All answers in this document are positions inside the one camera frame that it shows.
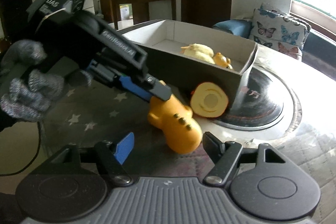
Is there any yellow plush chick toy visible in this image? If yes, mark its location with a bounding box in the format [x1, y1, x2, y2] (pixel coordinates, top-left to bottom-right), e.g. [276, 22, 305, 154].
[181, 43, 215, 64]

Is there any blue sofa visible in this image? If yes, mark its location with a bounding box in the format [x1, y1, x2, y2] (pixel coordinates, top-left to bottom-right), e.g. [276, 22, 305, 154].
[213, 19, 335, 67]

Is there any orange plastic dinosaur toy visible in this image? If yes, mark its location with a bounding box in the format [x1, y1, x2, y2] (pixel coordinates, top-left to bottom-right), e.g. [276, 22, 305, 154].
[147, 95, 203, 155]

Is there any round black induction cooktop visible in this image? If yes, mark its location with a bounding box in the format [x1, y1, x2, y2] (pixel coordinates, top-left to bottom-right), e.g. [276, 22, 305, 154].
[212, 67, 302, 132]

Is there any butterfly print pillow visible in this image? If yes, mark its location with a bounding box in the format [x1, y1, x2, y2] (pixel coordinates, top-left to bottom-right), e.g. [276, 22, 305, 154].
[249, 4, 311, 61]

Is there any yellow round toy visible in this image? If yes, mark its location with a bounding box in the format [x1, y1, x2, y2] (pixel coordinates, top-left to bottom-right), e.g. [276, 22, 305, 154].
[190, 82, 229, 118]

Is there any grey knitted glove hand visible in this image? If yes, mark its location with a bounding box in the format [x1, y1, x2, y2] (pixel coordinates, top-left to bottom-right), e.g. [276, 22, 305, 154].
[1, 40, 93, 130]

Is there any white lined cardboard box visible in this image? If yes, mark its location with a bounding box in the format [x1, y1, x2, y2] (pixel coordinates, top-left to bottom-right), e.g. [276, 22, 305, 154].
[119, 20, 258, 106]

